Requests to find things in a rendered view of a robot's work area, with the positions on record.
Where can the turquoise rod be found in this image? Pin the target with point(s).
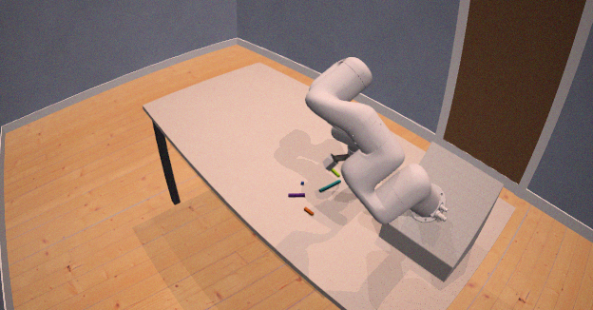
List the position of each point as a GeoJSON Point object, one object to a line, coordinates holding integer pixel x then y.
{"type": "Point", "coordinates": [329, 186]}

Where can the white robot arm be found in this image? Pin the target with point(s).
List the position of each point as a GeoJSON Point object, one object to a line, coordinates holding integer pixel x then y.
{"type": "Point", "coordinates": [360, 128]}

